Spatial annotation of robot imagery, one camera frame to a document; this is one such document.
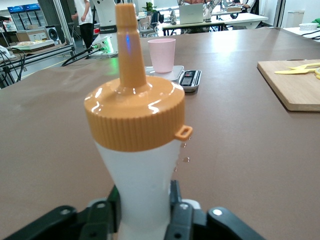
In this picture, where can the sauce bottle with orange cap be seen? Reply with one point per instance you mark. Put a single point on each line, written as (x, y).
(135, 120)

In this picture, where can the wooden cutting board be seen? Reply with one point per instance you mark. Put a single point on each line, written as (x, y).
(295, 90)

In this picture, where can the seated person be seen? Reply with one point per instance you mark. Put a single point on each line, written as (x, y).
(212, 7)

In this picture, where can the silver digital kitchen scale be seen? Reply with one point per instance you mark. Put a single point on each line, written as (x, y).
(190, 80)

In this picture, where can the standing person in white shirt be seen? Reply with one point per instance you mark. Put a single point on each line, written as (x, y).
(85, 15)

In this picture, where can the yellow plastic fork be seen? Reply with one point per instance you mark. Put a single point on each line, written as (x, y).
(307, 65)

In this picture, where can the glass door drinks fridge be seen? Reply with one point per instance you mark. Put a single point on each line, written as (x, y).
(25, 15)

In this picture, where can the brown table cover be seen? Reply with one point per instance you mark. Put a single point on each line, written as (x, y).
(237, 150)

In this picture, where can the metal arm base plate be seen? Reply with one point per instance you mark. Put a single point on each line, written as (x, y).
(100, 56)

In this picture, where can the yellow plastic knife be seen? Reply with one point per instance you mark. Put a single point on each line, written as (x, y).
(287, 72)

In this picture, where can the yellow lemon slice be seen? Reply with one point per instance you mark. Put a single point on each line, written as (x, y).
(318, 73)

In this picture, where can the silver laptop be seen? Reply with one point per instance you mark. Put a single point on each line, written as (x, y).
(191, 13)

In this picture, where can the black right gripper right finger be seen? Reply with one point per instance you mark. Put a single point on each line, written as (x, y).
(185, 225)

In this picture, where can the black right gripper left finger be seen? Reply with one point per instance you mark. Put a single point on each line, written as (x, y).
(95, 220)

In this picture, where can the pink plastic cup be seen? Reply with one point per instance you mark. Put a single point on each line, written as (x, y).
(162, 57)

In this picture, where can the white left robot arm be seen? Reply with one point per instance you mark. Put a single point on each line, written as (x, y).
(105, 15)

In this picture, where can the white bin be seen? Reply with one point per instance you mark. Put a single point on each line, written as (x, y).
(296, 18)

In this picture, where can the white desk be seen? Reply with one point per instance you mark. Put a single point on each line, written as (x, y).
(242, 18)

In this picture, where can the white bowl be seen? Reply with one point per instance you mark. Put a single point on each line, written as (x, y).
(310, 26)

